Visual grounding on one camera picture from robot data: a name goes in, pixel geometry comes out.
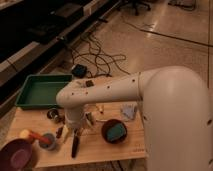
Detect dark shelf unit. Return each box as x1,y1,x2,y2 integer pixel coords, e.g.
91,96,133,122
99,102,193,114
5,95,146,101
0,0,122,101

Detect purple bowl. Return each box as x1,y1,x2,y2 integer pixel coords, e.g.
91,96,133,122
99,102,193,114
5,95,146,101
0,139,32,171

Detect office chair base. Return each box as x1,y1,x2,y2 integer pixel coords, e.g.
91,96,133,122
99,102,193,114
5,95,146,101
117,0,151,16

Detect green plastic tray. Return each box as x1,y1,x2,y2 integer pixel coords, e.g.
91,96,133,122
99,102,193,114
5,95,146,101
15,74,72,110

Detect small grey cup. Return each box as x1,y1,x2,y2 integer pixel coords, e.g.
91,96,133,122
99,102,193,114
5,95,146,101
39,133,56,151

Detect teal sponge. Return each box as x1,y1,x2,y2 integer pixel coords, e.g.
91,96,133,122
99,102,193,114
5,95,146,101
107,124,126,141

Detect wooden folding table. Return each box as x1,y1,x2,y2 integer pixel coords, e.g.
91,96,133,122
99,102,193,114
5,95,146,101
6,102,146,168

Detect black floor cables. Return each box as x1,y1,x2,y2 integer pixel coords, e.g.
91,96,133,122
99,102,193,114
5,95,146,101
56,33,134,79

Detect small dark metal ring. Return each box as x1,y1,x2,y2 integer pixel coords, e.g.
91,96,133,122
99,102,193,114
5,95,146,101
46,108,63,123

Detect black power adapter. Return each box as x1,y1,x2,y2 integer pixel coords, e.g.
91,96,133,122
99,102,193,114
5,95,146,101
71,64,87,78

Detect dark red bowl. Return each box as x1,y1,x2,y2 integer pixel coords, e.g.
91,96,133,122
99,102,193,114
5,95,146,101
101,119,127,144

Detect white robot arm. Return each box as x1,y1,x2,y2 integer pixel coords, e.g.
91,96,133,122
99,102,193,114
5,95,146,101
56,66,213,171

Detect brown pine cone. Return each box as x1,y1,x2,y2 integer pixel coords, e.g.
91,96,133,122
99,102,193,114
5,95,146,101
56,126,64,139

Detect crumpled blue cloth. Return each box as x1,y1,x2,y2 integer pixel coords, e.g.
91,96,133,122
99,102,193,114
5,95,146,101
121,105,137,120

